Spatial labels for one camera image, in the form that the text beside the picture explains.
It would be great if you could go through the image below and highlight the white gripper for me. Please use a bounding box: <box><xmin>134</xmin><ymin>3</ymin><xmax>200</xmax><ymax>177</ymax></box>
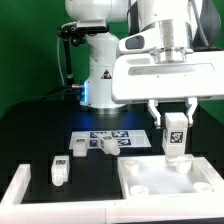
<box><xmin>112</xmin><ymin>51</ymin><xmax>224</xmax><ymax>128</ymax></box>

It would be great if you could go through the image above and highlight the white square tabletop part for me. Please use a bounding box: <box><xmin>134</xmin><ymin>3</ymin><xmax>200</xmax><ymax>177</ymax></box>
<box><xmin>118</xmin><ymin>154</ymin><xmax>224</xmax><ymax>199</ymax></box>

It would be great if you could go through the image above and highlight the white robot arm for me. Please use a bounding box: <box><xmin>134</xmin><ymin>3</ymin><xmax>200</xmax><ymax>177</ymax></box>
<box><xmin>65</xmin><ymin>0</ymin><xmax>224</xmax><ymax>125</ymax></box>

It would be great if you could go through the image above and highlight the white tag sheet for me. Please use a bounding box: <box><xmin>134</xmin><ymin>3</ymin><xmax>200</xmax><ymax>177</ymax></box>
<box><xmin>69</xmin><ymin>130</ymin><xmax>151</xmax><ymax>149</ymax></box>

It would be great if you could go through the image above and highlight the white U-shaped fence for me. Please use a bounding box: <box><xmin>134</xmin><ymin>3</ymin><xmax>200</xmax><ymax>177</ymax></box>
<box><xmin>0</xmin><ymin>165</ymin><xmax>224</xmax><ymax>224</ymax></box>

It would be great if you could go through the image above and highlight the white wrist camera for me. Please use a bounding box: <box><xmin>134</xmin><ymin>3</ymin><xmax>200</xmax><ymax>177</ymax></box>
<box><xmin>117</xmin><ymin>28</ymin><xmax>160</xmax><ymax>55</ymax></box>

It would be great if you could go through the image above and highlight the black cable on table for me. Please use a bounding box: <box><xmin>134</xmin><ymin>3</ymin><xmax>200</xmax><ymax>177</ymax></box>
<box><xmin>19</xmin><ymin>85</ymin><xmax>86</xmax><ymax>104</ymax></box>

